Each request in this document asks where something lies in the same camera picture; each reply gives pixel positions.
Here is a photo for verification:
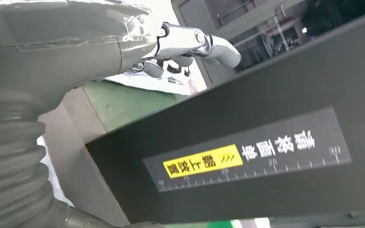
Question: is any large white parcel black print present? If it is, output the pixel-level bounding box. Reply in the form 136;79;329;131
105;57;208;96

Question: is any black scanner machine with tower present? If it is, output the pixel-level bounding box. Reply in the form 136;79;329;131
39;6;365;228

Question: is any ruler label sticker yellow patch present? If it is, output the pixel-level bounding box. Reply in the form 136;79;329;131
142;106;353;193

